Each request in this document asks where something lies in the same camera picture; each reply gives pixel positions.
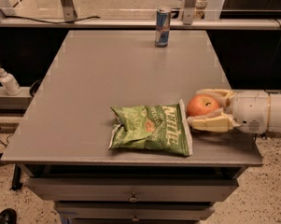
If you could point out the green jalapeno chip bag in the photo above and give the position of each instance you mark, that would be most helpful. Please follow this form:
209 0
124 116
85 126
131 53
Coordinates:
152 127

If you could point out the metal bracket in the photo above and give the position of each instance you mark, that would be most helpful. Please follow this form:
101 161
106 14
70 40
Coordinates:
188 11
69 11

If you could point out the grey lower drawer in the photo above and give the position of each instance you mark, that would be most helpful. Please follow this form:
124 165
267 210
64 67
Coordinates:
135 211

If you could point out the metal bracket left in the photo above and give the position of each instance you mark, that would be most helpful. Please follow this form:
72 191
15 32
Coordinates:
69 11

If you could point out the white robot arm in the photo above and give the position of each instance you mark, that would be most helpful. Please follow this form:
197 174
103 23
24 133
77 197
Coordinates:
274 113

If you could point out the red apple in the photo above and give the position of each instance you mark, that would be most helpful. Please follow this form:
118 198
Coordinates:
201 104

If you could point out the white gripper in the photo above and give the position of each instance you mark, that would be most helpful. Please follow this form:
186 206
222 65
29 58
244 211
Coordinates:
250 111

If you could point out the white pump bottle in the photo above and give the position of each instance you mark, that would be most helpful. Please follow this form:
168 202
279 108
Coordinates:
9 82

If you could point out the metal bracket right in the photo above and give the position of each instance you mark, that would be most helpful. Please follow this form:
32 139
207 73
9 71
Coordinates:
188 11

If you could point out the blue silver energy drink can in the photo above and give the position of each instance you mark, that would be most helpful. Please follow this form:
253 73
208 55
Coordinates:
163 19

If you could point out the grey top drawer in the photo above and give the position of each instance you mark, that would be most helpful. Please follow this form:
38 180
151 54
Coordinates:
131 190

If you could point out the black shoe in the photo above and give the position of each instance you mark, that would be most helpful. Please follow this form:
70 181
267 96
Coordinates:
8 216

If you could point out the grey drawer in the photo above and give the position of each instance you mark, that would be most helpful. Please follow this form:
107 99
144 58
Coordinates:
131 190
135 211

